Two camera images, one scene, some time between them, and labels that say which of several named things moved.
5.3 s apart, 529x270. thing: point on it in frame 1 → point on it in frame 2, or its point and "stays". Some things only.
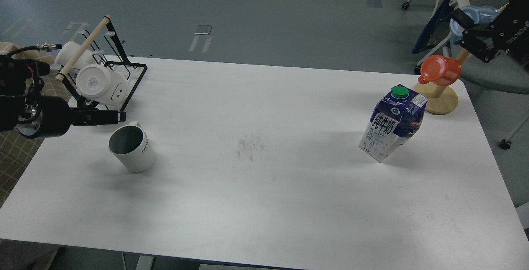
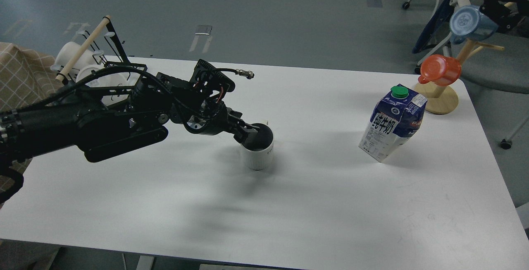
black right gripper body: (508, 33) → (505, 7)
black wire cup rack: (100, 73) stays
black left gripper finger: (96, 117) → (248, 131)
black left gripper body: (43, 117) → (213, 117)
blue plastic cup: (480, 14) stays
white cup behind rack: (65, 51) stays
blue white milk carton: (397, 118) stays
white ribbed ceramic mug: (130, 144) → (259, 149)
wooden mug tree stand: (440, 100) stays
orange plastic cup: (439, 70) stays
